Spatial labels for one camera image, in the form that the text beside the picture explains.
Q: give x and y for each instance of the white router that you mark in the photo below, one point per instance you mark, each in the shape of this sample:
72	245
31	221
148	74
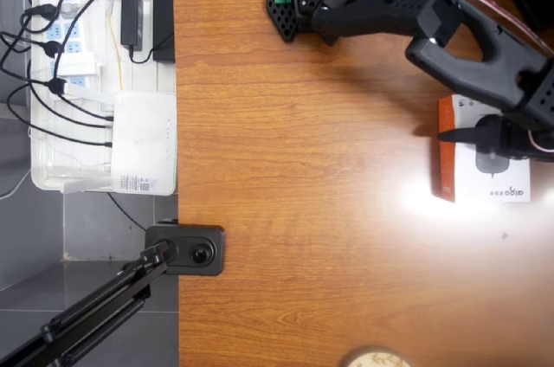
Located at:
143	142

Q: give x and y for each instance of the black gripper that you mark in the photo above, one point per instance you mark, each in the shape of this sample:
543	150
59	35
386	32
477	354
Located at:
488	135

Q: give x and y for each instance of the black desk stand base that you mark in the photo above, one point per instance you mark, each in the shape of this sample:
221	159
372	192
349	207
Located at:
203	254

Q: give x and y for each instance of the white power strip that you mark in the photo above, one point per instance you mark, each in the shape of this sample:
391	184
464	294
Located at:
73	31

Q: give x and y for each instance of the round wooden coaster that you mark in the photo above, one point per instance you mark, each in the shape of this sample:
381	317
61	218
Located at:
376	358

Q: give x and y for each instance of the white charger block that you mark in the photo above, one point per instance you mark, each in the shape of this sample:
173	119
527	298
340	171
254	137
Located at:
78	65

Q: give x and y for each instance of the wide black power adapter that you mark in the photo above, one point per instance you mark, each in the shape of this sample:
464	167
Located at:
163	25

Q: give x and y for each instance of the slim black power adapter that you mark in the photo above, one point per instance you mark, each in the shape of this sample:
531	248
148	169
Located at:
132	16

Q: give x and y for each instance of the orange white mouse box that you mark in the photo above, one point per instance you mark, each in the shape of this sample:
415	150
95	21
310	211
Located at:
467	176

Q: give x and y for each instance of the black power plug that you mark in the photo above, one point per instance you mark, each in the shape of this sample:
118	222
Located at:
41	11
56	86
53	49

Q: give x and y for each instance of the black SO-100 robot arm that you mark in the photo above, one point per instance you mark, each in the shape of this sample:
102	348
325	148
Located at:
389	8

